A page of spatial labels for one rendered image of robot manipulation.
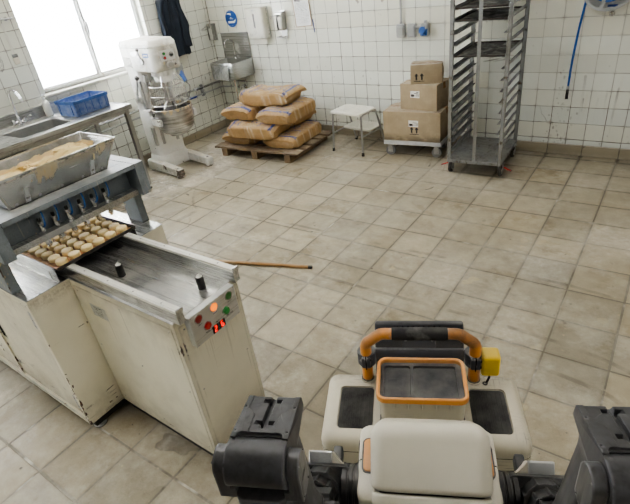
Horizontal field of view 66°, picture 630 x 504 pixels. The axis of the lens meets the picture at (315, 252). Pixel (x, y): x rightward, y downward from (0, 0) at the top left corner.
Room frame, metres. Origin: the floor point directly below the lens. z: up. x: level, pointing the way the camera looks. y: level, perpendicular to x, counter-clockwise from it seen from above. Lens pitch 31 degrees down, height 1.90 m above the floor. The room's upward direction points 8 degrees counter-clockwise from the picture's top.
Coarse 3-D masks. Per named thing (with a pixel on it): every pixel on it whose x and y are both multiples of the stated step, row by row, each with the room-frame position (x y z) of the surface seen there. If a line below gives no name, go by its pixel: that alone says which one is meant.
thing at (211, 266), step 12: (120, 240) 2.08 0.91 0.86; (132, 240) 2.01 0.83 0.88; (144, 240) 1.97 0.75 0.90; (156, 252) 1.91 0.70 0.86; (168, 252) 1.85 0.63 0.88; (180, 252) 1.81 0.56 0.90; (192, 252) 1.80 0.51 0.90; (192, 264) 1.76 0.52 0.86; (204, 264) 1.71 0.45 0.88; (216, 264) 1.67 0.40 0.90; (228, 264) 1.66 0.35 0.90; (228, 276) 1.63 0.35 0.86
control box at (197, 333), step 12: (228, 288) 1.58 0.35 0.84; (204, 300) 1.52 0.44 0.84; (216, 300) 1.53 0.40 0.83; (228, 300) 1.57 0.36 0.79; (192, 312) 1.46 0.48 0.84; (204, 312) 1.47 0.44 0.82; (216, 312) 1.51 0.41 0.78; (192, 324) 1.42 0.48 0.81; (204, 324) 1.46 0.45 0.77; (216, 324) 1.50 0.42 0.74; (192, 336) 1.42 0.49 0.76; (204, 336) 1.45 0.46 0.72
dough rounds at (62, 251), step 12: (84, 228) 2.14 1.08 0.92; (96, 228) 2.12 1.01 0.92; (108, 228) 2.14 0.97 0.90; (120, 228) 2.08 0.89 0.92; (60, 240) 2.05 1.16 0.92; (72, 240) 2.03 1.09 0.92; (84, 240) 2.05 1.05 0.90; (96, 240) 1.99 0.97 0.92; (24, 252) 2.01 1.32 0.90; (36, 252) 1.96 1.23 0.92; (48, 252) 1.94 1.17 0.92; (60, 252) 1.95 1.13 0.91; (72, 252) 1.91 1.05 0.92; (84, 252) 1.93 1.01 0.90; (48, 264) 1.87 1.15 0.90; (60, 264) 1.83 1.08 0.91
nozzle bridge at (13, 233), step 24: (120, 168) 2.17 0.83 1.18; (144, 168) 2.24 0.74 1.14; (72, 192) 1.96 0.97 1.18; (96, 192) 2.12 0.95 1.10; (120, 192) 2.21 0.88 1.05; (144, 192) 2.21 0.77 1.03; (0, 216) 1.79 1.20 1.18; (24, 216) 1.79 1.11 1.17; (48, 216) 1.94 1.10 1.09; (72, 216) 2.01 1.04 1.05; (144, 216) 2.29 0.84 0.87; (0, 240) 1.70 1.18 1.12; (24, 240) 1.83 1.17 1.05; (0, 264) 1.76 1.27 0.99; (0, 288) 1.82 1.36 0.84
